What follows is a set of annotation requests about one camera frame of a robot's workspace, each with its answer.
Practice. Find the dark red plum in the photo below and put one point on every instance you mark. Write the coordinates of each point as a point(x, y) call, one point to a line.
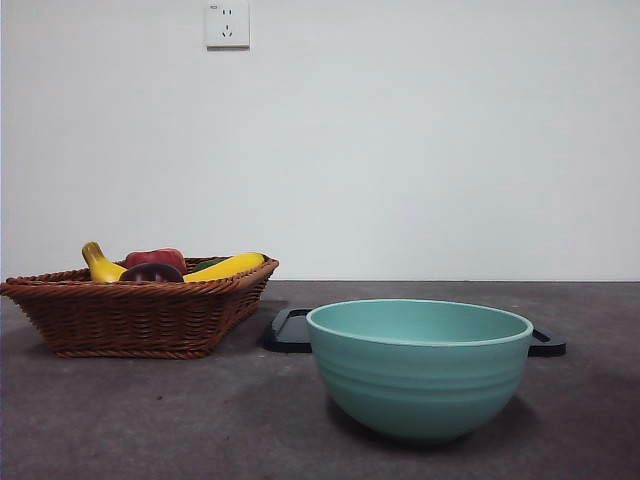
point(150, 274)

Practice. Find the mint green bowl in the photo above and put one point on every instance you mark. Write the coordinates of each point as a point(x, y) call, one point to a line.
point(420, 385)

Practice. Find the yellow banana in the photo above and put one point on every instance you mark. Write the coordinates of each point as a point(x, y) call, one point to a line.
point(230, 265)

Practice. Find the dark teal rectangular tray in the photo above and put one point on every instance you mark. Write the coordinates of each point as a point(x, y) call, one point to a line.
point(287, 332)

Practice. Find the green avocado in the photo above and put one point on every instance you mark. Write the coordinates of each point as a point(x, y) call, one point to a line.
point(202, 265)

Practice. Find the red yellow apple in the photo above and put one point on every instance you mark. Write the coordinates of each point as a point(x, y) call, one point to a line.
point(155, 256)

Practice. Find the brown wicker basket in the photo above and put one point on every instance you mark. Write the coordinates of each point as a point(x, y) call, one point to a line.
point(130, 320)

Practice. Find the white wall socket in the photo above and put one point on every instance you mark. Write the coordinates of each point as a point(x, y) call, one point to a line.
point(228, 25)

